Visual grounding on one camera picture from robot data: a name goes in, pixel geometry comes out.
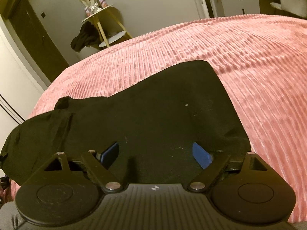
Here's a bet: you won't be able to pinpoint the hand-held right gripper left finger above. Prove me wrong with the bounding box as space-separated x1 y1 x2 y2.
43 142 122 193

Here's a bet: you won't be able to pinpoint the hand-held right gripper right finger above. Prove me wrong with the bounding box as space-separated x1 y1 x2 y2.
188 142 269 193

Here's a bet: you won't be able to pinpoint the black pants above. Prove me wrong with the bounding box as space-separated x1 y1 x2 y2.
0 59 251 185

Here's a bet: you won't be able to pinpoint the pink ribbed blanket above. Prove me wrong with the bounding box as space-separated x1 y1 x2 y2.
0 14 307 224

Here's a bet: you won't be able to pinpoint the dark clothes heap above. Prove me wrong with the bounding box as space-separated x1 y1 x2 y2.
70 21 99 53

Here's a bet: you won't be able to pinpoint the person's grey clothing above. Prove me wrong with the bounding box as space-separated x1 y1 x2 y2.
0 201 26 230

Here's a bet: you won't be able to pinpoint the two-tier round side table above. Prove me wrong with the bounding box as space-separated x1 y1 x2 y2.
82 4 134 48

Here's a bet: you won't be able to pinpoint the brown wooden door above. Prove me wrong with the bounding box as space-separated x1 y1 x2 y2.
7 0 70 83

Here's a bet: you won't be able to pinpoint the grey drawer cabinet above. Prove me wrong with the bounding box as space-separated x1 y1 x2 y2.
211 0 261 19

